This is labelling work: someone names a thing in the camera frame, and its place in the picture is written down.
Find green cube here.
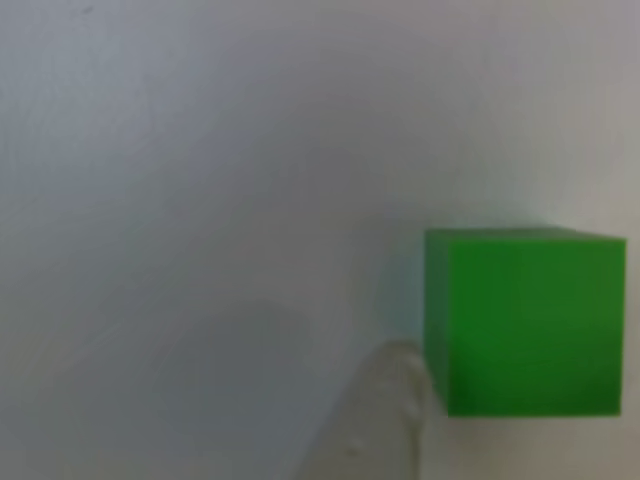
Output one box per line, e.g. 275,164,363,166
422,226,628,419

